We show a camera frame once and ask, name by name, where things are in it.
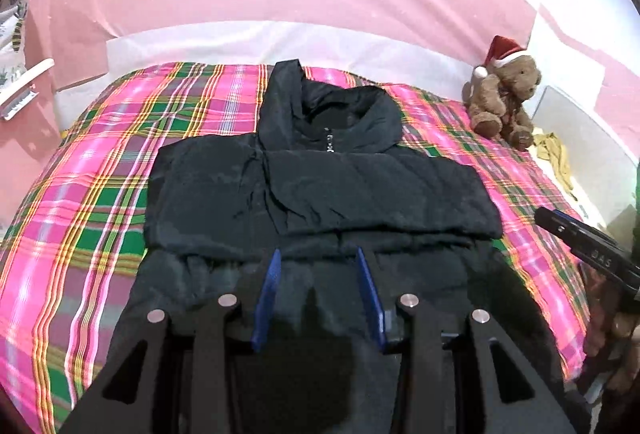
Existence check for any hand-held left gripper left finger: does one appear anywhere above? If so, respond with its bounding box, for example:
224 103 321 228
57 248 283 434

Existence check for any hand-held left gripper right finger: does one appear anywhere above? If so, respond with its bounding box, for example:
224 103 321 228
355 247 581 434

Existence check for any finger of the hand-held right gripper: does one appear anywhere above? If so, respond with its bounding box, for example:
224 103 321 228
534 207 587 260
551 209 601 236

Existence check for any black puffer jacket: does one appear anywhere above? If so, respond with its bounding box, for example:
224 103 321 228
100 59 571 434

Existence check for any yellow crumpled cloth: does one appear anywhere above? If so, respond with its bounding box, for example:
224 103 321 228
532 129 576 202

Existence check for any white board panel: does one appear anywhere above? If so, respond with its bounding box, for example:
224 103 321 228
530 85 640 235

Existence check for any brown teddy bear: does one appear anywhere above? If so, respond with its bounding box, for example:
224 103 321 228
462 54 543 152

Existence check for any red white santa hat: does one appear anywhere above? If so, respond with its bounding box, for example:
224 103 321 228
472 35 528 78

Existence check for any pink green plaid blanket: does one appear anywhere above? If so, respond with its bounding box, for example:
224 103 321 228
0 62 593 434

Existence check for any white plastic hanger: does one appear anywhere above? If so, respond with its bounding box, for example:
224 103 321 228
0 58 55 121

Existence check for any pineapple print cushion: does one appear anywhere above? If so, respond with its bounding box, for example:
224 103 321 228
0 0 41 60

